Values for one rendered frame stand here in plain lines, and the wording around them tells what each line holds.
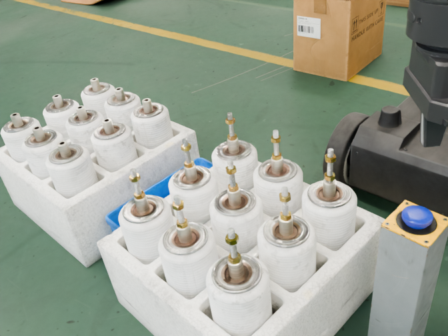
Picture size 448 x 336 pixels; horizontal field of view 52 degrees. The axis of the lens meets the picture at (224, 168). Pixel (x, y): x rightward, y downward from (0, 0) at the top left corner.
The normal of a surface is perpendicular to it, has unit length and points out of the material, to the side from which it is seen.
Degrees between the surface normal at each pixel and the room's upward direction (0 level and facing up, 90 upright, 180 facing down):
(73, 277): 0
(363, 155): 90
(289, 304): 0
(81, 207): 90
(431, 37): 90
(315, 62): 89
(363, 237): 0
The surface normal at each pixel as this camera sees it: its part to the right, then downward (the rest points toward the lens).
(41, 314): -0.11, -0.81
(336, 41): -0.66, 0.49
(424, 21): -0.88, 0.36
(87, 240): 0.72, 0.33
